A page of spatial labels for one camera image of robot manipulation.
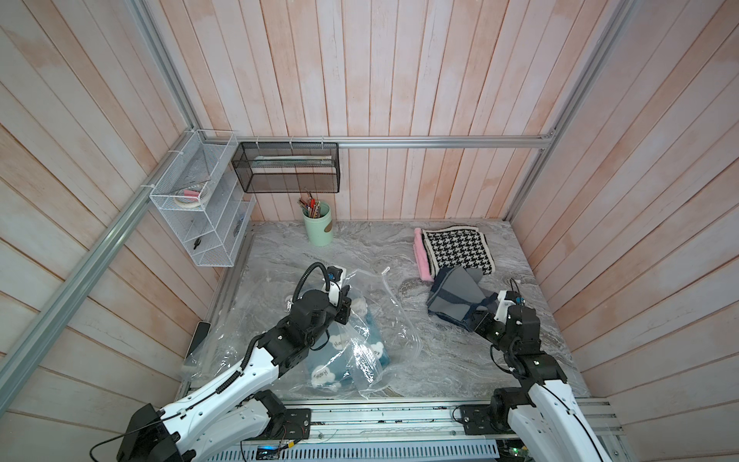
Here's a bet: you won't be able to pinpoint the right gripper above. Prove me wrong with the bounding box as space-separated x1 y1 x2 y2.
470 306 517 357

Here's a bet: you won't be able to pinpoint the teal blanket with white clouds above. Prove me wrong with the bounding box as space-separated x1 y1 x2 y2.
305 296 391 392

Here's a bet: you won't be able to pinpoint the dark blue blanket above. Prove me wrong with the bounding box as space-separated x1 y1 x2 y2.
426 267 498 331

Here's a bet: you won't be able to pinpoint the black white houndstooth knit blanket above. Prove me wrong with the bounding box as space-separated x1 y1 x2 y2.
421 225 496 277

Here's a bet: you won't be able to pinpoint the pink fleece blanket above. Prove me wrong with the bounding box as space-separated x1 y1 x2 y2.
413 228 434 282

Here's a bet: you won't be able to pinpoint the clear plastic vacuum bag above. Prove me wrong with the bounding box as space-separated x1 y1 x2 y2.
181 269 421 398

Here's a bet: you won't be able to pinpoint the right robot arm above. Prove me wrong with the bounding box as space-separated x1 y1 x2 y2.
479 298 611 461

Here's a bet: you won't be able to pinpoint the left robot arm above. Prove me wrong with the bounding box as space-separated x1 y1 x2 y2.
115 283 351 461

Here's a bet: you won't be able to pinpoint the mint green pencil cup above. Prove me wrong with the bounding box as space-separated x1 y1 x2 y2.
303 201 333 246

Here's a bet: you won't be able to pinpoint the coloured pencils in cup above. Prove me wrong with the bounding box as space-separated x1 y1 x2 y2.
298 192 323 219

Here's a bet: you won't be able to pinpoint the tape roll on shelf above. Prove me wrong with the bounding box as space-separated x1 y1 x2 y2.
172 188 211 209

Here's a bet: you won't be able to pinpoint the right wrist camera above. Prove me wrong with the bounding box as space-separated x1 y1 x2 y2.
494 290 525 323

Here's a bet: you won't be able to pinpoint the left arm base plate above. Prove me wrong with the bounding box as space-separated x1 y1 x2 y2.
254 408 312 441

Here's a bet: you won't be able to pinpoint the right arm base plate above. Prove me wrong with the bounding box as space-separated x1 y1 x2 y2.
459 404 511 436

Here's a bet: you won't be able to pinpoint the black mesh wall basket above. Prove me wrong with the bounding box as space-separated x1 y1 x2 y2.
231 142 342 194

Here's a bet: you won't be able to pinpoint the white wire mesh shelf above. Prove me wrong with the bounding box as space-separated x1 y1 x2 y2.
150 129 256 268

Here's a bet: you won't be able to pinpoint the aluminium frame rail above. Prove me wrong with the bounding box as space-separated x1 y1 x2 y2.
234 136 552 149

